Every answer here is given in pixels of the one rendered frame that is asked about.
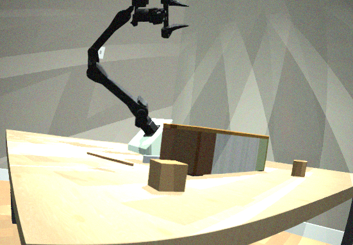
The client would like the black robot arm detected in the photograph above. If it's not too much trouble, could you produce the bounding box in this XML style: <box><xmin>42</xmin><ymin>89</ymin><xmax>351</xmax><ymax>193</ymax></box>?
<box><xmin>86</xmin><ymin>0</ymin><xmax>162</xmax><ymax>137</ymax></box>

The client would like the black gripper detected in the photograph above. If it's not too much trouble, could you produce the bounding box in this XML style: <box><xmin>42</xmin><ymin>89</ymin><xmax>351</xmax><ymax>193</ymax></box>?
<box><xmin>146</xmin><ymin>0</ymin><xmax>189</xmax><ymax>38</ymax></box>

